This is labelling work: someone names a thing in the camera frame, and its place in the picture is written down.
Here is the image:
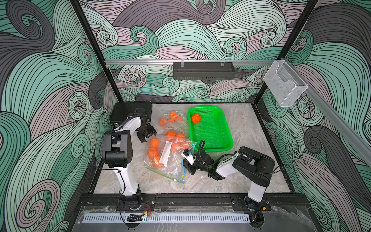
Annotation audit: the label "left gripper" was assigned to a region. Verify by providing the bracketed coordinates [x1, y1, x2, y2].
[137, 125, 157, 143]

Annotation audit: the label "blue-zip clear bag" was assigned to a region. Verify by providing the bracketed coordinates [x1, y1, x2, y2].
[144, 130, 198, 184]

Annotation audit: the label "orange taken out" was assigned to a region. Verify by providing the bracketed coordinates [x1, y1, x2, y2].
[191, 114, 202, 124]

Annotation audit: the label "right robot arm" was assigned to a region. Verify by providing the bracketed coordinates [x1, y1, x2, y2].
[182, 140, 275, 213]

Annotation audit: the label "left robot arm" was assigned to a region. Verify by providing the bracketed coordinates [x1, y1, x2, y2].
[102, 103, 157, 205]

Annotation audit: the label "oranges in blue-zip bag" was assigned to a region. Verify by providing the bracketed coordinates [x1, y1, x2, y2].
[147, 130, 192, 168]

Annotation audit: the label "black case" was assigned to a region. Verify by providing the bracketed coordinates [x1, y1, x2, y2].
[110, 101, 152, 125]

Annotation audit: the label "green plastic basket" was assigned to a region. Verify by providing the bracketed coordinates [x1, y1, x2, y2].
[187, 106, 234, 153]

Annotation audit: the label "white slotted cable duct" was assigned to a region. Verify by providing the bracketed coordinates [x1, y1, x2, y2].
[82, 213, 250, 224]

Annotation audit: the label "black wall tray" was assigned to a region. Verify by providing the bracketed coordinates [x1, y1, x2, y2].
[173, 62, 236, 84]

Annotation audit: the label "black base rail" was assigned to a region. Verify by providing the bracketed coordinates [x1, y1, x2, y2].
[77, 193, 309, 213]

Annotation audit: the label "clear acrylic wall holder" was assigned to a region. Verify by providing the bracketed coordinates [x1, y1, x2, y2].
[263, 60, 308, 107]

